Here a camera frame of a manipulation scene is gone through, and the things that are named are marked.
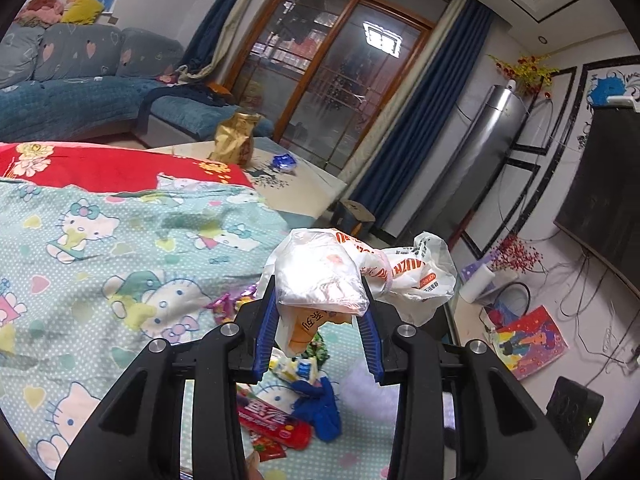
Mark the long television cabinet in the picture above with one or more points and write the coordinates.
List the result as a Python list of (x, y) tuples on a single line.
[(475, 325)]

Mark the blue curtain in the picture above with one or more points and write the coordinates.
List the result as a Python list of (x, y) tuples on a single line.
[(220, 25), (415, 125)]

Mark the purple printed box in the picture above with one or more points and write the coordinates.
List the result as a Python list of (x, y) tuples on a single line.
[(470, 271)]

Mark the black television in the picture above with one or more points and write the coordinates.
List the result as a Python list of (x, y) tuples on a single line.
[(605, 185)]

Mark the yellow white crumpled packet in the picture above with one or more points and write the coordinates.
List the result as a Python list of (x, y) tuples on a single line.
[(295, 367)]

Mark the green snack wrapper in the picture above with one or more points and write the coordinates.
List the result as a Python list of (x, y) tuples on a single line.
[(317, 347)]

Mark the wooden framed glass door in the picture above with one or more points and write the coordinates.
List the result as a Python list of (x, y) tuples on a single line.
[(325, 85)]

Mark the person's left hand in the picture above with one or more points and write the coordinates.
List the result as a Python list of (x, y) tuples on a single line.
[(252, 467)]

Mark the silver standing air conditioner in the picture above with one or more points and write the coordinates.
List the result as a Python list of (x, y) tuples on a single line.
[(480, 160)]

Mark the red berry branches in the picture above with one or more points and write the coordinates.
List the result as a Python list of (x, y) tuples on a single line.
[(515, 252)]

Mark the blue sofa heart print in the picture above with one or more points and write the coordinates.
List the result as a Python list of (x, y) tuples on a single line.
[(60, 100)]

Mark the beige curtain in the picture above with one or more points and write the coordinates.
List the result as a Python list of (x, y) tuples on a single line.
[(217, 62)]

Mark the white tissue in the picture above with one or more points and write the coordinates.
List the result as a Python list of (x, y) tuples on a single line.
[(365, 395)]

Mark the cartoon cat printed blanket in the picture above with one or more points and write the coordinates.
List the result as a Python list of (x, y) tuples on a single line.
[(100, 270)]

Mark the white cylindrical vase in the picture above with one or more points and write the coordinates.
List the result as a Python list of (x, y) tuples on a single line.
[(477, 282)]

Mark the black speaker box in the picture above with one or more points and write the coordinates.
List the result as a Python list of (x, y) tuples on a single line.
[(570, 410)]

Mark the red floral blanket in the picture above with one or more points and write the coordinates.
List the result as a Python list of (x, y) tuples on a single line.
[(125, 170)]

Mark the yellow artificial flowers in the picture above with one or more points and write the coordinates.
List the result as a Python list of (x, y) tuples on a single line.
[(530, 72)]

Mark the blue storage stool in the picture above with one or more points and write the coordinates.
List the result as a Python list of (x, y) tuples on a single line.
[(352, 215)]

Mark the golden snack bag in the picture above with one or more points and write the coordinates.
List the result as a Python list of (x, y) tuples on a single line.
[(235, 140)]

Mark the white plastic bag orange print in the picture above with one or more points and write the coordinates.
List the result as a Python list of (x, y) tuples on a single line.
[(320, 270)]

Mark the yellow cushion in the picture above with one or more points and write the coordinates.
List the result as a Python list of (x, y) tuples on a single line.
[(85, 10)]

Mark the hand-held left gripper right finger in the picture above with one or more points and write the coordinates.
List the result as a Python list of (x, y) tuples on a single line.
[(372, 340)]

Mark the blue glove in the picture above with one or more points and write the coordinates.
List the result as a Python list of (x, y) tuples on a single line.
[(320, 407)]

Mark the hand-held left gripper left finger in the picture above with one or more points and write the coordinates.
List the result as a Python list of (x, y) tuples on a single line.
[(267, 320)]

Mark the purple candy wrapper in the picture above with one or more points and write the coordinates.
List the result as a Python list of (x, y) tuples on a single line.
[(225, 307)]

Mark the blue crumpled wrapper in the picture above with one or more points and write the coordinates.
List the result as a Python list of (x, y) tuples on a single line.
[(284, 161)]

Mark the dark cloth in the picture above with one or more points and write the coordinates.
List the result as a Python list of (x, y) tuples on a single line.
[(195, 94)]

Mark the red snack packet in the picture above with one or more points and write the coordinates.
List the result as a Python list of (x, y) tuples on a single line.
[(270, 420)]

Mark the white device box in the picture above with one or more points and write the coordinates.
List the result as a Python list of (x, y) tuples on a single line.
[(622, 102)]

